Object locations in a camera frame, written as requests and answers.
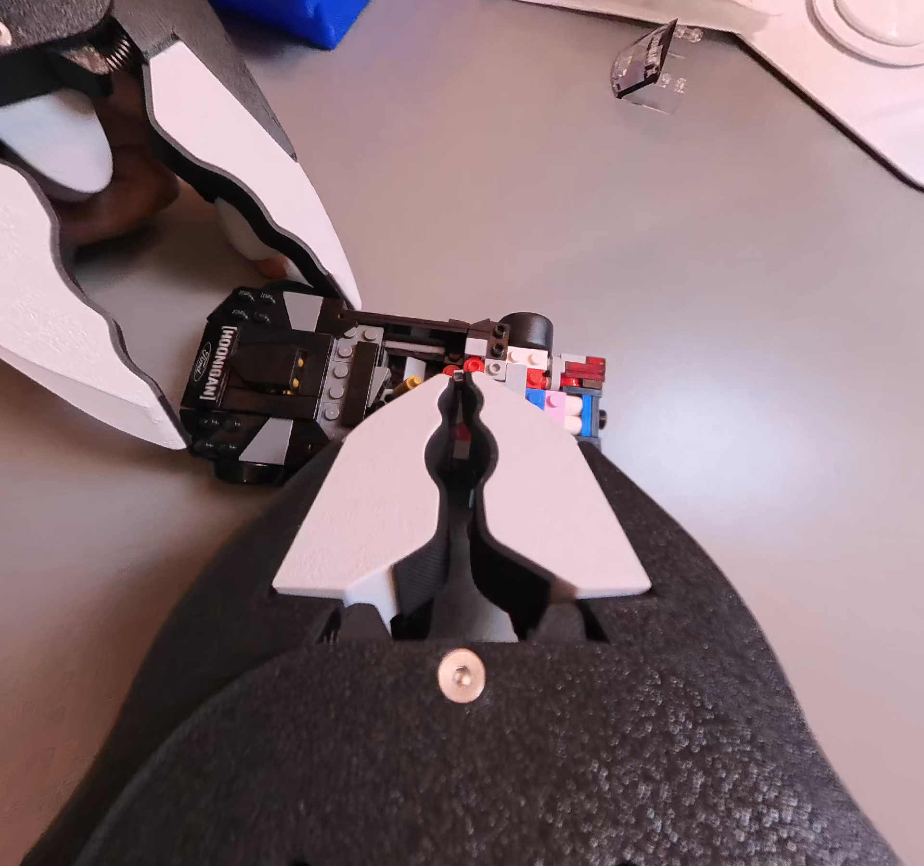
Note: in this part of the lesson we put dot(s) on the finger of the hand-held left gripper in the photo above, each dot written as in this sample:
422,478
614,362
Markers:
65,318
253,159

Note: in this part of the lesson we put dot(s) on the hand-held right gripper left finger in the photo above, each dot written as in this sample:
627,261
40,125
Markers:
368,513

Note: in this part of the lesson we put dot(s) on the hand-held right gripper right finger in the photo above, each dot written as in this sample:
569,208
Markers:
563,505

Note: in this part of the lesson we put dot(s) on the small red grey lego piece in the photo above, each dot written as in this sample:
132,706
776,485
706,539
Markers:
461,426

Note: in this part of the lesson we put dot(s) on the black lego car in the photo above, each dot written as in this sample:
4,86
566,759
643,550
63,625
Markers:
289,375

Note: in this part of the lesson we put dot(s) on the clear lego windshield piece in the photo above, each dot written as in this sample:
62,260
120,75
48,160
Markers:
650,70

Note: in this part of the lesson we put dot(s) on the white booklet stand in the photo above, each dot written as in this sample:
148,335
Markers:
852,44

